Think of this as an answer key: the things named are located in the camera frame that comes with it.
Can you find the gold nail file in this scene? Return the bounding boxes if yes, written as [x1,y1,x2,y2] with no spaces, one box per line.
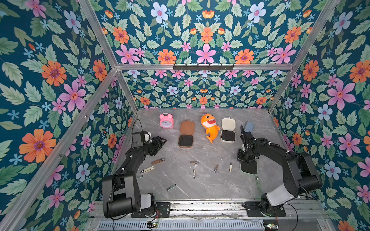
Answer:
[140,166,155,174]

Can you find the pink alarm clock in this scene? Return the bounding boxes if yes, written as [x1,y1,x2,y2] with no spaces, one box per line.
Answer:
[159,113,174,129]

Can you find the black wall hook rail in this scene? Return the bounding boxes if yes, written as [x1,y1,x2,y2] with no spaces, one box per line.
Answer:
[173,64,234,71]

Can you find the cream open clipper case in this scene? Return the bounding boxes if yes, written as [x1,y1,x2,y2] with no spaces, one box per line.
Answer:
[221,117,236,143]

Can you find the orange shark plush toy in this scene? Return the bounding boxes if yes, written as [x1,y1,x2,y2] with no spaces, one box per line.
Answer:
[201,113,220,143]

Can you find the green clipper case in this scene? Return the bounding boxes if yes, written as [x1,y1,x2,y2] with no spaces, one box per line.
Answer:
[240,160,258,175]

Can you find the blue closed case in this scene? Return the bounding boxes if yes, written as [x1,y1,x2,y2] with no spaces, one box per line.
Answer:
[244,121,254,133]

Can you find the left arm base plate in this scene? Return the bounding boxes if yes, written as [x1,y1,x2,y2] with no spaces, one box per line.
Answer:
[131,202,171,219]

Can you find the green nail file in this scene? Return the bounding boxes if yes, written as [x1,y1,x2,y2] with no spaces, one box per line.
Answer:
[255,176,261,191]

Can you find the brown nail file tool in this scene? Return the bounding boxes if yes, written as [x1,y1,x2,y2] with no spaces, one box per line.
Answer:
[151,158,165,165]

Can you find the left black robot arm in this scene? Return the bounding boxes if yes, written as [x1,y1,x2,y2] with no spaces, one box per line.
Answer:
[102,136,167,219]

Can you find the brown open clipper case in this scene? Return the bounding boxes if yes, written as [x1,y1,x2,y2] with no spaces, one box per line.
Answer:
[178,120,195,148]

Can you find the white vented cable duct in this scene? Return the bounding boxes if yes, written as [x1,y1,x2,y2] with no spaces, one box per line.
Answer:
[97,220,265,231]

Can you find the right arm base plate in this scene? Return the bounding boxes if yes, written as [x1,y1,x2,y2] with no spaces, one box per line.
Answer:
[242,201,286,217]

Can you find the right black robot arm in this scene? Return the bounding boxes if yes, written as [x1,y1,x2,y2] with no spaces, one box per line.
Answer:
[237,126,323,216]

